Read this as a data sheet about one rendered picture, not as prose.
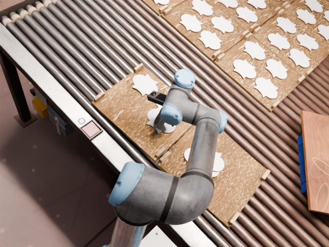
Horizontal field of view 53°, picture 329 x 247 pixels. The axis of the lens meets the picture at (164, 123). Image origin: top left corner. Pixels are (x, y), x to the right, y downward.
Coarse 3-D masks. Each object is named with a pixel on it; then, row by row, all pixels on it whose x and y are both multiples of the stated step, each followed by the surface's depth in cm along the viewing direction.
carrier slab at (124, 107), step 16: (128, 80) 164; (160, 80) 168; (112, 96) 158; (128, 96) 159; (144, 96) 161; (112, 112) 153; (128, 112) 155; (144, 112) 157; (128, 128) 151; (144, 128) 152; (176, 128) 156; (144, 144) 148; (160, 144) 150
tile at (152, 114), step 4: (148, 112) 145; (152, 112) 145; (156, 112) 146; (148, 116) 144; (152, 116) 144; (156, 116) 145; (148, 120) 144; (152, 120) 143; (148, 124) 142; (152, 124) 142; (164, 124) 143; (168, 124) 143; (156, 128) 141; (168, 128) 142; (172, 128) 143; (160, 132) 141; (164, 132) 141; (168, 132) 141
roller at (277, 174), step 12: (84, 0) 189; (96, 12) 187; (108, 24) 185; (132, 36) 181; (144, 48) 178; (156, 60) 176; (168, 72) 173; (192, 96) 169; (228, 132) 164; (240, 144) 162; (252, 156) 161; (276, 168) 158; (288, 180) 156; (300, 192) 154; (324, 216) 150
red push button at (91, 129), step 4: (88, 124) 149; (92, 124) 149; (84, 128) 147; (88, 128) 148; (92, 128) 148; (96, 128) 148; (88, 132) 147; (92, 132) 147; (96, 132) 148; (92, 136) 146
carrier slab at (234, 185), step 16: (192, 128) 157; (176, 144) 152; (224, 144) 157; (176, 160) 148; (224, 160) 152; (240, 160) 154; (224, 176) 148; (240, 176) 150; (256, 176) 152; (224, 192) 145; (240, 192) 146; (208, 208) 140; (224, 208) 141; (240, 208) 142; (224, 224) 138
